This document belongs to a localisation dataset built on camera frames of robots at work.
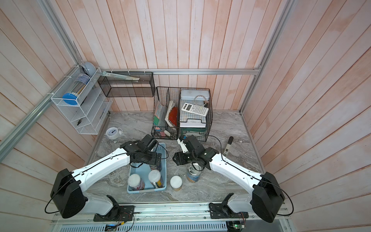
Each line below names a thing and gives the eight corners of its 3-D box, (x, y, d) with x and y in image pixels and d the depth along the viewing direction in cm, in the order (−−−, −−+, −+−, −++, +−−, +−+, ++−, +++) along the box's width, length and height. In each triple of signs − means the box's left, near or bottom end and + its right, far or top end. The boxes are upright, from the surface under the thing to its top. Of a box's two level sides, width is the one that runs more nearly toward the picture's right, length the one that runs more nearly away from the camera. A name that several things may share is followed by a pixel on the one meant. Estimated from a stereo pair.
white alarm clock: (106, 139, 105) (103, 136, 102) (110, 129, 111) (108, 126, 108) (120, 139, 105) (118, 136, 102) (123, 129, 111) (122, 126, 108)
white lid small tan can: (170, 190, 82) (169, 186, 76) (171, 179, 87) (170, 175, 80) (182, 190, 83) (182, 186, 76) (182, 179, 87) (182, 175, 80)
